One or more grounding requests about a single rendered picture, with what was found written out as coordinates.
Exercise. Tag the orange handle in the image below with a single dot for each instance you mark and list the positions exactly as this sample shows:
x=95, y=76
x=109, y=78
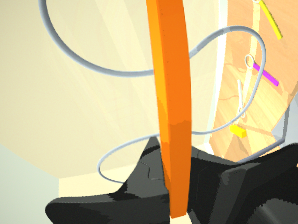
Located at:
x=171, y=64

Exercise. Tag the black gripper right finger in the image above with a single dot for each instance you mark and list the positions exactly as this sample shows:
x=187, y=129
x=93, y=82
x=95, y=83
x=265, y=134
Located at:
x=218, y=186

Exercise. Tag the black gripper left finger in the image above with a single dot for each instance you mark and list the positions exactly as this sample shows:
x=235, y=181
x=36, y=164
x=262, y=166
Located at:
x=142, y=199

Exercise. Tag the yellow handle with grey loop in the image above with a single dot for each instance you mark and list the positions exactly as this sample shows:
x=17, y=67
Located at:
x=270, y=18

